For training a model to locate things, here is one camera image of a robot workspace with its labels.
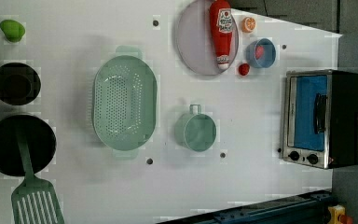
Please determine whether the black toaster oven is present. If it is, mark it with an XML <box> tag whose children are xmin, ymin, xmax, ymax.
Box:
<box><xmin>282</xmin><ymin>69</ymin><xmax>358</xmax><ymax>169</ymax></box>

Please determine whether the blue bowl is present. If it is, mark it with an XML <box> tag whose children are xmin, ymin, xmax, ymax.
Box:
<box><xmin>245</xmin><ymin>38</ymin><xmax>276</xmax><ymax>68</ymax></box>

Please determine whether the pink plush strawberry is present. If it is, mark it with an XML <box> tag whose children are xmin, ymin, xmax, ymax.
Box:
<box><xmin>255</xmin><ymin>46</ymin><xmax>264</xmax><ymax>59</ymax></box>

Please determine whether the small red strawberry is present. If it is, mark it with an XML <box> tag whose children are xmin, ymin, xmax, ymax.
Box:
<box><xmin>238</xmin><ymin>63</ymin><xmax>250</xmax><ymax>76</ymax></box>

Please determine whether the orange slice toy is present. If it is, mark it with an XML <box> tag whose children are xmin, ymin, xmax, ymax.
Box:
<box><xmin>241</xmin><ymin>17</ymin><xmax>256</xmax><ymax>33</ymax></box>

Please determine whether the green measuring cup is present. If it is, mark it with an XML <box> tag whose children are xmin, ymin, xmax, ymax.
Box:
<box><xmin>174</xmin><ymin>104</ymin><xmax>216</xmax><ymax>152</ymax></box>

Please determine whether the red plush ketchup bottle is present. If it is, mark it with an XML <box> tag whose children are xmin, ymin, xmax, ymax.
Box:
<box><xmin>209</xmin><ymin>0</ymin><xmax>233</xmax><ymax>70</ymax></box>

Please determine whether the grey round plate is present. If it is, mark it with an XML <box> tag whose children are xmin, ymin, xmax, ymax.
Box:
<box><xmin>175</xmin><ymin>0</ymin><xmax>239</xmax><ymax>76</ymax></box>

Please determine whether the green colander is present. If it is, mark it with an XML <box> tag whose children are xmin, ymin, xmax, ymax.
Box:
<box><xmin>92</xmin><ymin>46</ymin><xmax>158</xmax><ymax>160</ymax></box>

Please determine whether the green slotted spatula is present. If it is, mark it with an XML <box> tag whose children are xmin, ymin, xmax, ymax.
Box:
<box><xmin>11</xmin><ymin>127</ymin><xmax>64</xmax><ymax>224</ymax></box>

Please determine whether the black small bowl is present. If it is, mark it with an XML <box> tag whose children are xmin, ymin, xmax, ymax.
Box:
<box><xmin>0</xmin><ymin>63</ymin><xmax>41</xmax><ymax>105</ymax></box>

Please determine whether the black frying pan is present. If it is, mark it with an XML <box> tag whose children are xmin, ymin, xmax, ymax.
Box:
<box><xmin>0</xmin><ymin>115</ymin><xmax>57</xmax><ymax>176</ymax></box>

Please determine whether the blue metal frame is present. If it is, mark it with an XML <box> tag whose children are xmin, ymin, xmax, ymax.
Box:
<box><xmin>159</xmin><ymin>190</ymin><xmax>337</xmax><ymax>224</ymax></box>

